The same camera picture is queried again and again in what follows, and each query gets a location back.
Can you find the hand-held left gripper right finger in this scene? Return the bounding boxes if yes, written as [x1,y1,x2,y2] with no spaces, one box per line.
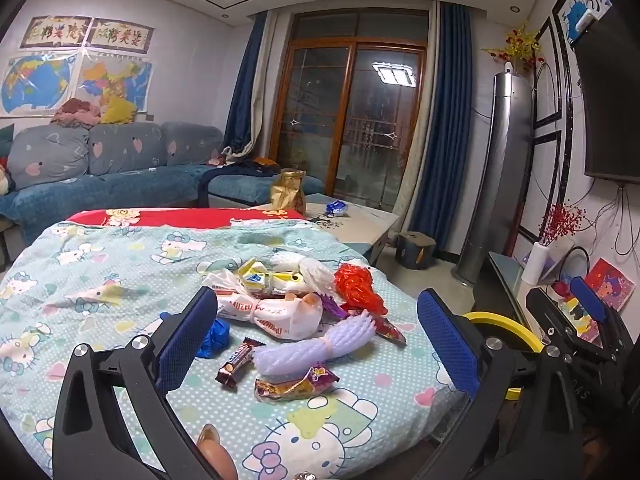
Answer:
[415,287,586,480]

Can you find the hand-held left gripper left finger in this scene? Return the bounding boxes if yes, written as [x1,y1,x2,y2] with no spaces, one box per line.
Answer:
[52,286,236,480]

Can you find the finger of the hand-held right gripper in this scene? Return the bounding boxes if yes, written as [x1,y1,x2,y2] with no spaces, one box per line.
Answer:
[570,276,640,356]
[525,287,608,361]

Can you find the blue plastic piece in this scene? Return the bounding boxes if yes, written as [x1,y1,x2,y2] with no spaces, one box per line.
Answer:
[160,311,231,359]

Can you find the yellow rimmed black trash bin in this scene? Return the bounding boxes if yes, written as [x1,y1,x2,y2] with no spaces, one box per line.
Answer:
[460,311,546,401]

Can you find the brown chocolate bar wrapper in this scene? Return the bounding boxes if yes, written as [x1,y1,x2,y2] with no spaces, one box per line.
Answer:
[215,338,267,388]

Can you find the long red snack wrapper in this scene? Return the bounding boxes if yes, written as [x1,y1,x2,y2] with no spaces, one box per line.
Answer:
[372,312,408,346]

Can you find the white plastic bag red print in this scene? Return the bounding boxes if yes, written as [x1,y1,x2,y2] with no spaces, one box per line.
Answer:
[202,269,323,341]

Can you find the yellow and white wrapper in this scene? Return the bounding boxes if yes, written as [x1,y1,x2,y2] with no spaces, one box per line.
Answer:
[237,258,301,297]

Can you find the gold and purple snack wrapper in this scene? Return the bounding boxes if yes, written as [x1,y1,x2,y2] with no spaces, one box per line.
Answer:
[254,364,335,402]

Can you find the lavender foam net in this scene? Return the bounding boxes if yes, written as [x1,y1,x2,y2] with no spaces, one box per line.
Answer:
[252,310,378,378]

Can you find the white foam net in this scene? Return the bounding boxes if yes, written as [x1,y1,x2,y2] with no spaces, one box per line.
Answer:
[270,252,338,296]

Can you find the person's left hand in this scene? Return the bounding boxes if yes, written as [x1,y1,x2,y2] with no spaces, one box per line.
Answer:
[196,423,239,480]

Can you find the white ribbed vase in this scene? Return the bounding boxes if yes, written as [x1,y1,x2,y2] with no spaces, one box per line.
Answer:
[522,242,548,283]

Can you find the television stand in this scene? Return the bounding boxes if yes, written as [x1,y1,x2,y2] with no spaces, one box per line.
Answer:
[472,250,576,341]

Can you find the cartoon cat printed blanket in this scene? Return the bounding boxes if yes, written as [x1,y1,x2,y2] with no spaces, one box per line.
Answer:
[0,217,468,480]

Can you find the red berry branches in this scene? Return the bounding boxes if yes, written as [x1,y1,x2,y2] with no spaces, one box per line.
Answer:
[537,202,586,248]

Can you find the blue box stool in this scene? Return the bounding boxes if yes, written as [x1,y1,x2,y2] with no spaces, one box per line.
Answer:
[395,231,438,267]

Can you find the red blanket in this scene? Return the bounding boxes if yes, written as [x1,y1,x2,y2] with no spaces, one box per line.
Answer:
[65,206,306,231]

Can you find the beige coffee table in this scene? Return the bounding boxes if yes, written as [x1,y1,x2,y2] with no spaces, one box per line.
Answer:
[247,192,401,266]

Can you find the silver tower air conditioner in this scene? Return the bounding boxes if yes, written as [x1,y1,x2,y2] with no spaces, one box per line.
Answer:
[452,62,533,286]

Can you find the blue sofa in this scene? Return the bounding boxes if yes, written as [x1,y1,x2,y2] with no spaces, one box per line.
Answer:
[0,121,326,266]

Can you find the gold paper bag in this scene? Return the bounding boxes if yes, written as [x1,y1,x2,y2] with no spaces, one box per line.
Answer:
[270,169,307,215]

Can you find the dark clothes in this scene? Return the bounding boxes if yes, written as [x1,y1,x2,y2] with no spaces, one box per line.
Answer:
[220,157,281,178]

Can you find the black television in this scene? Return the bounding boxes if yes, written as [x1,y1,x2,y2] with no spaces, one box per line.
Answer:
[570,0,640,183]

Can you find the grey heart print cushion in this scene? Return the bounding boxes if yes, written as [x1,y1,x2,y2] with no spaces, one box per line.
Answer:
[165,121,225,167]
[7,125,91,191]
[87,122,168,176]

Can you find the blue curtain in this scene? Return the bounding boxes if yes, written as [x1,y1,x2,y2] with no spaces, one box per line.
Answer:
[395,2,473,256]
[222,10,268,156]

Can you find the yellow pillow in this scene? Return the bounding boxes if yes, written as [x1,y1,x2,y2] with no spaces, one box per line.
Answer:
[100,96,138,126]

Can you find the pink clothes pile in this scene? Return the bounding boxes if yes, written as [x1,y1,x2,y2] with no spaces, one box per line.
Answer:
[50,97,103,131]

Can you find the wooden sliding glass door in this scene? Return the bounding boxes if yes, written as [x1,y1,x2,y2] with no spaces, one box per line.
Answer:
[270,7,431,211]

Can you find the yellow and red artificial flowers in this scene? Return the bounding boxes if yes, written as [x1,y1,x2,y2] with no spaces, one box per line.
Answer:
[482,22,543,76]

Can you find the beige curtain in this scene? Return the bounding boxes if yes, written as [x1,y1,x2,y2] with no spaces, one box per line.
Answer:
[245,10,286,158]

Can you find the country map poster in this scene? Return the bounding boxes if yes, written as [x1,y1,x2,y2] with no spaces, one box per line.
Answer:
[75,55,153,113]

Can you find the white device on television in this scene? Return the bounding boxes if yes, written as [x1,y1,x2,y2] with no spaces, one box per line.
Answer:
[575,0,613,33]

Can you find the world map poster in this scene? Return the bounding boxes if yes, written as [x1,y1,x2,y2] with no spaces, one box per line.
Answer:
[0,55,71,116]

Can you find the black round wire frame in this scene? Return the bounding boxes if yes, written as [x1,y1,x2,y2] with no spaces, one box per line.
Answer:
[555,246,591,286]

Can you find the black cables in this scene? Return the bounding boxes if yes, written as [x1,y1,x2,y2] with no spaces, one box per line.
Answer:
[585,180,640,256]

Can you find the blue flower wall decal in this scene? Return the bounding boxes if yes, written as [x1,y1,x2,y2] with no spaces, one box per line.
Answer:
[557,0,611,41]

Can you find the embroidered wall picture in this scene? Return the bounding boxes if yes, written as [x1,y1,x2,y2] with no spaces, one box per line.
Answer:
[90,17,155,53]
[20,16,93,50]

